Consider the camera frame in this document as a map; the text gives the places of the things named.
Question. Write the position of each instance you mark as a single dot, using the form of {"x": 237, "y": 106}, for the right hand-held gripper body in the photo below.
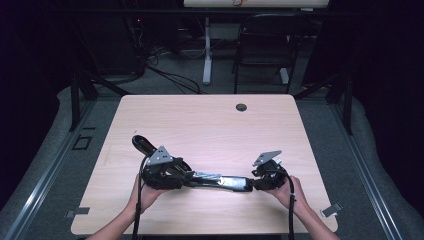
{"x": 271, "y": 173}

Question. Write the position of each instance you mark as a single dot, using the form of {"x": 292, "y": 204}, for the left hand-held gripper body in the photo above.
{"x": 163, "y": 170}

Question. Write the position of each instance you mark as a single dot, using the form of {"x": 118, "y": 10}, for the black stapler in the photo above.
{"x": 230, "y": 182}

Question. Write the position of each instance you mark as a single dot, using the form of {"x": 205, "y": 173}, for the person's right hand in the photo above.
{"x": 293, "y": 195}

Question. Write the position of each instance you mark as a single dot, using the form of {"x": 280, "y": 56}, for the person's left hand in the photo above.
{"x": 145, "y": 196}

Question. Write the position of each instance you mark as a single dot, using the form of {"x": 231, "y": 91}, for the grey table edge clip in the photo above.
{"x": 78, "y": 211}
{"x": 331, "y": 210}

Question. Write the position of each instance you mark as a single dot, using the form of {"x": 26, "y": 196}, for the round table grommet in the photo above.
{"x": 241, "y": 107}

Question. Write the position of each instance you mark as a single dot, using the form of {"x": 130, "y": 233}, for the black metal stand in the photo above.
{"x": 347, "y": 103}
{"x": 76, "y": 100}

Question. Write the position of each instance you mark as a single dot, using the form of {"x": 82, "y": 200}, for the white desk leg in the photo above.
{"x": 207, "y": 50}

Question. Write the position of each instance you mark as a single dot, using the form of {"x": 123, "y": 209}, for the black folding chair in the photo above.
{"x": 266, "y": 43}

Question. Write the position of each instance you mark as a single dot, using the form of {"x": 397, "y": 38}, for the dark equipment cabinet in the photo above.
{"x": 110, "y": 43}

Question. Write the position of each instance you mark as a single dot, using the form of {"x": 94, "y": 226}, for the aluminium floor rail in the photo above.
{"x": 366, "y": 176}
{"x": 46, "y": 176}

